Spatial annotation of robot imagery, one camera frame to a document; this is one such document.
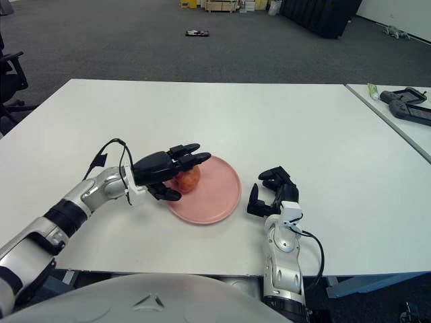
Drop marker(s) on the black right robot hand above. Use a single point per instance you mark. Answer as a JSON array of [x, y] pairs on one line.
[[284, 193]]

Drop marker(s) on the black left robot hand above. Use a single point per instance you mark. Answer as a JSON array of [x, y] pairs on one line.
[[155, 166]]

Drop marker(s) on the red yellow apple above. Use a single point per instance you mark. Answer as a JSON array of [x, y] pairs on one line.
[[189, 180]]

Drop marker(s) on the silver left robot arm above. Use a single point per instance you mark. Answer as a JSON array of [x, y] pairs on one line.
[[60, 218]]

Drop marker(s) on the pink round plate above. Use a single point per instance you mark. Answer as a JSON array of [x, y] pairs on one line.
[[215, 198]]

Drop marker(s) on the green white tube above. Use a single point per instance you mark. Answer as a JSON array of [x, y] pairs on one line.
[[373, 91]]

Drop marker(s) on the grey robot torso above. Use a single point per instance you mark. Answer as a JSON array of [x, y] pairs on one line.
[[141, 303]]

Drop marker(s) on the flat black tray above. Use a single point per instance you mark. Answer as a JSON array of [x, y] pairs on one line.
[[197, 33]]

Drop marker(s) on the black handheld controller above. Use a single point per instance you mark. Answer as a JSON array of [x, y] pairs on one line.
[[401, 110]]

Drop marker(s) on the yellow cardboard box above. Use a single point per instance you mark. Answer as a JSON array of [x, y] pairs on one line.
[[189, 3]]

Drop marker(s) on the black office chair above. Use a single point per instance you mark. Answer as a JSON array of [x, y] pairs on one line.
[[11, 79]]

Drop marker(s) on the black caster wheel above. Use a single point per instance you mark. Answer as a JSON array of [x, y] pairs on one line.
[[408, 313]]

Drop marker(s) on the wooden pallet crate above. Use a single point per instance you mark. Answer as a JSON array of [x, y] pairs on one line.
[[222, 5]]

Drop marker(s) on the black partition cabinet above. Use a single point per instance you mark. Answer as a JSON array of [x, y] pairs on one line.
[[321, 16]]

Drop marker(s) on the white plastic bag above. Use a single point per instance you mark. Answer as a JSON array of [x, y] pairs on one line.
[[274, 7]]

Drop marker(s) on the small grey robot dog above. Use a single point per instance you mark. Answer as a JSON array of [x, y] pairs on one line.
[[395, 32]]

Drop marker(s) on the blue grey table frame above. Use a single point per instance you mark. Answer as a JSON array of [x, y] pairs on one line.
[[363, 286]]

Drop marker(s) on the black controller with frame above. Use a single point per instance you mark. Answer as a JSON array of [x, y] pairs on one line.
[[386, 96]]

